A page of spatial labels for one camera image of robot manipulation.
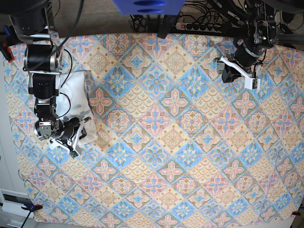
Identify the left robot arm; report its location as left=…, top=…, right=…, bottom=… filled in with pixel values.
left=215, top=0, right=276, bottom=89

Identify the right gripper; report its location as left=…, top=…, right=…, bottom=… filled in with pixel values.
left=51, top=116, right=92, bottom=152

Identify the table clamp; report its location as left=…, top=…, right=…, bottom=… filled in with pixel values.
left=292, top=211, right=301, bottom=216
left=21, top=204, right=43, bottom=212

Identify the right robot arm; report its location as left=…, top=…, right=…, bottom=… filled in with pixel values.
left=0, top=0, right=90, bottom=158

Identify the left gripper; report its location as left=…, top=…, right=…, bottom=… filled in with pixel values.
left=215, top=56, right=247, bottom=83

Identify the white cabinet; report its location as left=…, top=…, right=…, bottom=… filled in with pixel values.
left=0, top=189, right=32, bottom=217

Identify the black camera mount strap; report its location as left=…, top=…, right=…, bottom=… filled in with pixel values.
left=157, top=14, right=178, bottom=38

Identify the blue plastic box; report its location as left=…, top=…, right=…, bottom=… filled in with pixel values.
left=113, top=0, right=186, bottom=15

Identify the right table clamp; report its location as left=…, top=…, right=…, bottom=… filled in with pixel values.
left=292, top=211, right=301, bottom=216

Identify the white power strip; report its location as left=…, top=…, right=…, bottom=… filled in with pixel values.
left=175, top=22, right=220, bottom=32

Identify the white printed T-shirt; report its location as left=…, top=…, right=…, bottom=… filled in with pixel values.
left=56, top=71, right=97, bottom=157

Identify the left table clamp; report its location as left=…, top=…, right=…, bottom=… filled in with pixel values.
left=21, top=204, right=43, bottom=212

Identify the patterned colourful tablecloth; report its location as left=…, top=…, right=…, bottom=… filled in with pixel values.
left=4, top=34, right=304, bottom=228

